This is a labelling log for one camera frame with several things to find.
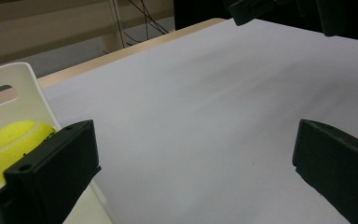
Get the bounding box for white table cover sheet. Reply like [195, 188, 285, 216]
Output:
[41, 18, 358, 224]

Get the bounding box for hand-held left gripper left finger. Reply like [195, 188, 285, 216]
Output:
[0, 119, 103, 224]

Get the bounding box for bundle of black cables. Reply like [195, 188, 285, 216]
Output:
[111, 0, 171, 48]

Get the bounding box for black curtain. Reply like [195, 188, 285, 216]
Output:
[173, 0, 358, 44]

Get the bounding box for yellow tennis ball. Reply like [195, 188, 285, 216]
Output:
[0, 119, 57, 185]

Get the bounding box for wooden table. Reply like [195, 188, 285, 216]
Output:
[36, 17, 228, 90]

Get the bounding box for white plastic bin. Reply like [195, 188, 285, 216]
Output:
[0, 62, 117, 224]

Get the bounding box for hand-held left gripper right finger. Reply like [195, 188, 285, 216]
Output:
[292, 119, 358, 224]

